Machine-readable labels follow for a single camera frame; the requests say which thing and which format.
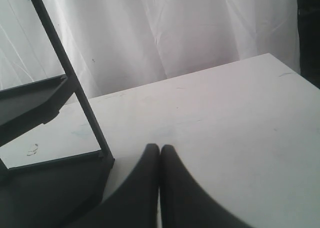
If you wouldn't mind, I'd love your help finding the white backdrop curtain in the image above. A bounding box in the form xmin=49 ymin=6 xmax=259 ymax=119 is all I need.
xmin=0 ymin=0 xmax=301 ymax=106

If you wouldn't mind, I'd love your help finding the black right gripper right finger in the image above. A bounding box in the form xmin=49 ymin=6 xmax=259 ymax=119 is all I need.
xmin=160 ymin=145 xmax=242 ymax=227

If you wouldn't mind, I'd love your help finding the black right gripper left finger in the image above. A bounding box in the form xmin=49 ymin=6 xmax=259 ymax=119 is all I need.
xmin=93 ymin=144 xmax=160 ymax=227

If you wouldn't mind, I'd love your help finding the black two-tier shelf rack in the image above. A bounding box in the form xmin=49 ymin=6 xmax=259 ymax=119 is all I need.
xmin=0 ymin=0 xmax=114 ymax=227

